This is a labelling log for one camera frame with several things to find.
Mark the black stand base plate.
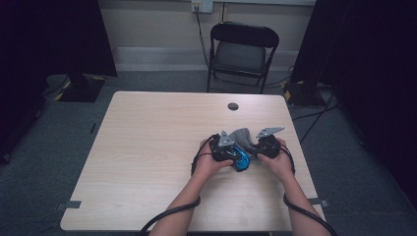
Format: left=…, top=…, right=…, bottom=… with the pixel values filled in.
left=57, top=73, right=107, bottom=103

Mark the black curtain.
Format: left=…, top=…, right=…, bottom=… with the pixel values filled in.
left=0, top=0, right=118, bottom=165
left=289, top=0, right=417, bottom=210

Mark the black braided wall cable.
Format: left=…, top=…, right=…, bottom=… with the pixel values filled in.
left=195, top=5, right=212, bottom=68

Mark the black box with yellow label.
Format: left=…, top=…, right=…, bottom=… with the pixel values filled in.
left=282, top=80, right=326, bottom=107

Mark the grey tape mark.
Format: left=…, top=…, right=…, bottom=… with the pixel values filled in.
left=55, top=200, right=83, bottom=211

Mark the person's right hand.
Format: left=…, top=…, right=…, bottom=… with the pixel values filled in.
left=257, top=137, right=296, bottom=182

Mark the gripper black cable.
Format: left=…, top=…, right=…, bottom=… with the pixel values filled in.
left=278, top=144, right=338, bottom=236
left=139, top=133, right=220, bottom=236

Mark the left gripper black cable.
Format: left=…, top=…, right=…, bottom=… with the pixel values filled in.
left=139, top=133, right=220, bottom=236

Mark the black folding chair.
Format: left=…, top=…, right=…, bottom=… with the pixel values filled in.
left=206, top=21, right=280, bottom=95

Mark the blue and black shoe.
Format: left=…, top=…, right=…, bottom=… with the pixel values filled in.
left=229, top=146, right=252, bottom=172

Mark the black floor cable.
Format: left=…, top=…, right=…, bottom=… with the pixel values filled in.
left=298, top=92, right=335, bottom=146
left=291, top=101, right=340, bottom=122

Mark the white wall socket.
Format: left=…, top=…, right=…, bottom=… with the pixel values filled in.
left=191, top=0, right=214, bottom=14

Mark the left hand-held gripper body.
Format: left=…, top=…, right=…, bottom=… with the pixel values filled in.
left=209, top=130, right=237, bottom=162

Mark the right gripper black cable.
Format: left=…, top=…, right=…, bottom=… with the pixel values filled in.
left=278, top=144, right=338, bottom=236

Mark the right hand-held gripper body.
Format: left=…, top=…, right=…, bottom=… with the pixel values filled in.
left=255, top=126, right=285, bottom=159

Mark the person's left hand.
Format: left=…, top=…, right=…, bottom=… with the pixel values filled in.
left=193, top=139, right=234, bottom=180

